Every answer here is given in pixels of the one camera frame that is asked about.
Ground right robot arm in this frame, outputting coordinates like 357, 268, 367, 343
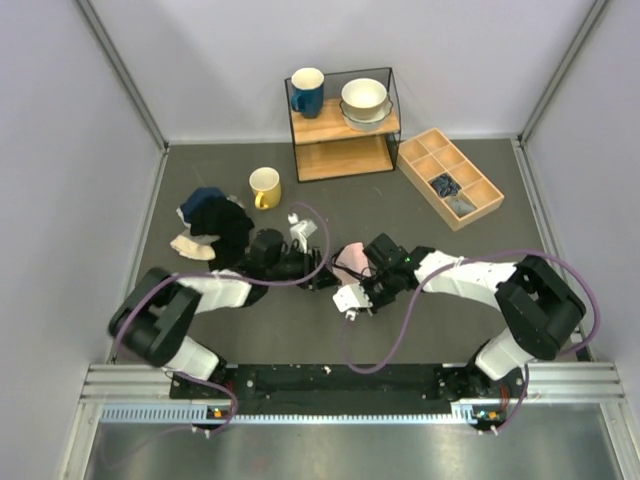
361, 234, 587, 396

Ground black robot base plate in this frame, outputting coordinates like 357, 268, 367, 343
169, 362, 531, 404

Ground grey rolled underwear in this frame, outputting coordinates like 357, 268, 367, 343
446, 196, 476, 218

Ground navy striped rolled underwear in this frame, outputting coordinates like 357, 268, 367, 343
430, 173, 462, 198

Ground wooden compartment tray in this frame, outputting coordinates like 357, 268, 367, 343
398, 128, 504, 231

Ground grey slotted cable duct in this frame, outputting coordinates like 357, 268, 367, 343
98, 399, 505, 427

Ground aluminium frame rail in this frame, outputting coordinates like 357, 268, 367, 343
80, 362, 625, 403

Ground navy blue garment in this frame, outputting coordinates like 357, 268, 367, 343
176, 187, 226, 226

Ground cream garment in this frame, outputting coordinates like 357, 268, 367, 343
170, 230, 219, 261

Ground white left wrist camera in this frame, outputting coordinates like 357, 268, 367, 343
287, 213, 317, 251

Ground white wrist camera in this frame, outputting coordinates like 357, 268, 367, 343
332, 283, 373, 321
287, 213, 317, 251

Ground black garment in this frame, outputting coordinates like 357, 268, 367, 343
190, 197, 254, 270

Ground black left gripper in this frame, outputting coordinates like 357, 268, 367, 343
265, 242, 341, 291

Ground pink underwear navy trim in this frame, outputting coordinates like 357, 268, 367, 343
330, 242, 373, 286

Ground white scalloped bowl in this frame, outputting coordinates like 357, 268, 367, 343
339, 97, 393, 132

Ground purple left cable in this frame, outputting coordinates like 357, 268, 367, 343
99, 201, 331, 471

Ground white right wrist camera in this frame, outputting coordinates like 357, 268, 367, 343
332, 283, 373, 321

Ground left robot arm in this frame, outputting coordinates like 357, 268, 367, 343
108, 219, 328, 397

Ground cream ceramic bowl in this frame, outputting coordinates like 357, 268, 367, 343
341, 78, 388, 120

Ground dark blue mug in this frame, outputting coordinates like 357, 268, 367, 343
290, 67, 325, 119

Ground black wire wooden shelf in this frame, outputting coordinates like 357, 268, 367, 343
285, 67, 402, 183

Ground yellow mug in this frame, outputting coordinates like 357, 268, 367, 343
249, 167, 282, 210

